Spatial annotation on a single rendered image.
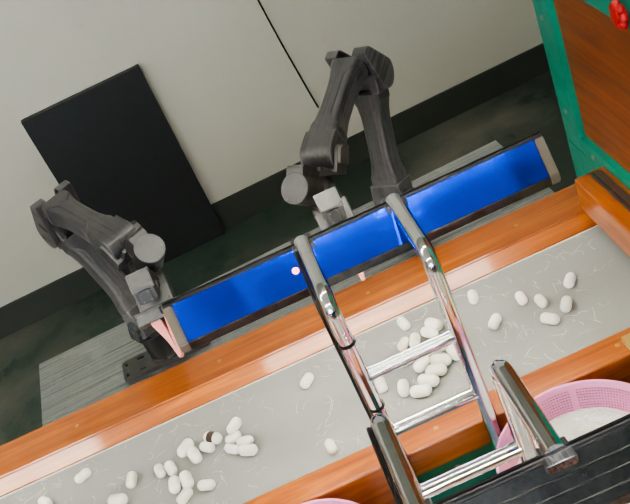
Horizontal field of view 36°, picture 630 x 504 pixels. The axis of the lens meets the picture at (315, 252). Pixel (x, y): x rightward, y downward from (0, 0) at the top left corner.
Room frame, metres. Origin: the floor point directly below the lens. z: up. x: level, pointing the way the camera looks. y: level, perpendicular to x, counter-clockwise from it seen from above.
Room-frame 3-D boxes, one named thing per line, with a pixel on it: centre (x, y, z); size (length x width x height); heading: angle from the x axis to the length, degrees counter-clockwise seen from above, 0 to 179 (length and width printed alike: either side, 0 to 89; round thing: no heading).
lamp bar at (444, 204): (1.22, -0.07, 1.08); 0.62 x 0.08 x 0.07; 90
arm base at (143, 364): (1.74, 0.39, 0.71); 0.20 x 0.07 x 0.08; 93
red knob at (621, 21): (1.21, -0.53, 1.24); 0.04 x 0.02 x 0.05; 0
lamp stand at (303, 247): (1.14, -0.06, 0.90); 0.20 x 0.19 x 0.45; 90
